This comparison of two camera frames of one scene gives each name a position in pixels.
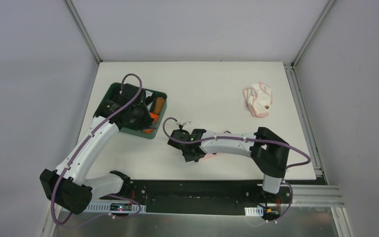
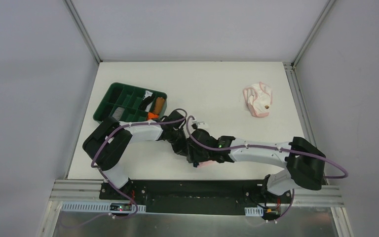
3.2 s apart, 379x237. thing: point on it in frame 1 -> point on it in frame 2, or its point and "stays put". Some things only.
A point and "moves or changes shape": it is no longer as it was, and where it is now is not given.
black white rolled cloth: [148, 98] stays put
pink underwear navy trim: [209, 156] moves or changes shape
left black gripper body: [140, 117] -> [181, 146]
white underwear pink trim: [258, 98] stays put
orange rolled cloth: [155, 116] stays put
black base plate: [169, 195] stays put
